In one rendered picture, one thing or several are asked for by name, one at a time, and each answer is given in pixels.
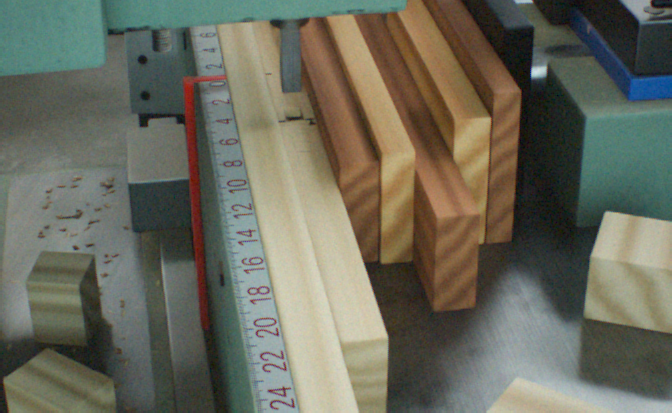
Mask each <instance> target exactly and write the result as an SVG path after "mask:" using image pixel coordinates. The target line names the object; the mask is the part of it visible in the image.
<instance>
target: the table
mask: <svg viewBox="0 0 672 413"><path fill-rule="evenodd" d="M198 163H199V179H200V195H201V211H202V226H203V239H204V246H206V253H207V260H208V267H209V275H210V282H211V289H212V296H213V303H214V311H215V318H217V325H218V332H219V339H220V346H221V354H222V360H223V367H224V374H225V375H226V382H227V389H228V395H229V402H230V410H231V413H242V411H241V405H240V404H239V398H238V391H237V385H236V379H235V371H234V365H233V359H232V352H231V351H230V345H229V339H228V332H227V325H226V319H225V312H224V305H223V299H222V292H221V289H220V285H219V279H218V272H217V265H216V258H215V251H214V245H213V238H212V231H211V225H210V217H209V211H208V205H206V197H205V191H204V184H203V177H202V170H201V164H200V157H199V150H198ZM599 226H601V225H597V226H586V227H582V228H579V226H575V225H574V224H572V222H571V221H570V219H569V218H568V216H567V214H566V213H565V211H564V209H563V208H562V205H561V203H560V202H559V200H558V198H557V197H556V195H555V194H554V192H553V190H551V189H550V186H549V184H548V183H547V181H546V179H545V178H544V176H543V174H542V173H541V171H540V170H539V167H538V165H537V164H536V162H535V160H534V159H533V157H532V155H531V154H530V152H529V149H528V148H527V160H526V174H525V189H524V194H523V195H520V196H514V208H513V222H512V238H511V242H505V243H493V244H486V243H485V242H484V244H479V257H477V276H476V295H475V306H474V307H471V308H461V310H451V311H440V312H433V310H432V308H431V304H430V301H429V299H428V296H427V294H426V291H425V289H423V287H424V285H422V283H421V280H420V277H419V275H418V272H417V270H416V266H415V264H414V261H413V259H412V261H407V262H396V263H384V264H382V263H380V260H379V259H378V261H369V262H364V265H365V269H366V272H367V275H368V278H369V281H370V285H371V288H372V291H374V294H375V297H376V300H377V304H378V307H379V310H380V314H381V317H382V321H383V324H384V327H385V330H386V333H387V336H388V370H387V413H486V412H487V410H488V409H489V408H490V407H491V406H493V405H494V403H495V402H496V401H497V400H498V399H499V397H500V395H501V394H502V393H503V392H504V391H505V390H506V388H507V387H508V386H509V385H510V384H512V383H513V381H514V380H515V379H516V378H521V379H523V380H526V381H529V382H531V383H534V384H536V383H537V385H538V384H539V386H540V385H542V386H545V387H548V388H551V389H554V390H556V391H559V392H562V393H564V394H567V395H570V396H572V397H575V398H578V399H580V400H583V401H586V402H588V403H591V404H594V405H596V406H599V407H602V408H604V409H607V410H610V411H612V412H615V413H672V334H670V333H665V332H659V331H654V330H649V329H644V328H638V327H633V326H628V325H622V324H617V323H612V322H606V321H601V320H596V319H589V318H585V317H584V316H583V310H585V301H586V291H587V281H588V272H589V262H590V255H591V252H592V248H593V245H594V242H595V239H596V236H597V233H598V230H599Z"/></svg>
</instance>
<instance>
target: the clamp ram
mask: <svg viewBox="0 0 672 413"><path fill-rule="evenodd" d="M462 2H463V4H464V5H465V7H466V8H467V10H468V11H469V13H470V15H471V17H472V18H473V20H474V21H475V23H477V25H478V26H479V28H480V29H481V31H482V32H483V34H484V35H485V38H486V39H487V41H488V42H489V44H490V45H491V47H492V49H494V50H495V52H496V53H497V55H498V57H499V59H500V60H501V62H502V63H503V65H504V66H505V68H506V69H507V71H508V73H509V74H510V77H512V78H513V80H514V81H515V83H516V84H517V86H518V87H519V89H520V90H521V102H520V117H519V132H518V147H517V162H516V177H515V193H514V196H520V195H523V194H524V189H525V174H526V160H527V145H528V131H529V119H528V117H530V114H529V103H530V97H539V96H543V95H544V93H545V90H546V83H547V65H548V62H549V61H550V60H551V59H554V58H567V57H572V58H580V57H593V56H592V54H591V53H590V49H589V47H588V46H587V45H586V44H570V45H557V46H543V47H534V32H535V28H534V25H533V24H532V23H530V21H529V19H528V18H527V16H526V15H525V14H524V12H523V11H522V10H521V8H520V7H519V5H518V4H517V3H516V1H515V0H462Z"/></svg>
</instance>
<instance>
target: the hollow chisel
mask: <svg viewBox="0 0 672 413"><path fill-rule="evenodd" d="M279 40H280V75H281V88H282V92H283V94H288V93H301V53H300V28H297V29H280V28H279Z"/></svg>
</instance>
